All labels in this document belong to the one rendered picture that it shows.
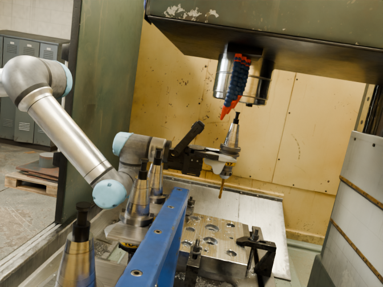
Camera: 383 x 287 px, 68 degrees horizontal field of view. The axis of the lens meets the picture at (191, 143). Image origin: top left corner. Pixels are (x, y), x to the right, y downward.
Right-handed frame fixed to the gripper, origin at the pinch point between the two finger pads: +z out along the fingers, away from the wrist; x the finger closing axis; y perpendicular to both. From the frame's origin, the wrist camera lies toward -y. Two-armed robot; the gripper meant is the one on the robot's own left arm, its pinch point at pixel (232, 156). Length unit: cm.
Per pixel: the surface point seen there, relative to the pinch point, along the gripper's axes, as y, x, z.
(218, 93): -17.4, 4.4, -7.4
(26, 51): -38, -388, -324
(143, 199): 3.0, 36.8, -17.7
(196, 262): 28.0, 13.2, -5.5
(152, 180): 3.0, 26.2, -18.4
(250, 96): -18.0, 7.7, 0.9
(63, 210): 43, -29, -64
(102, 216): 62, -68, -59
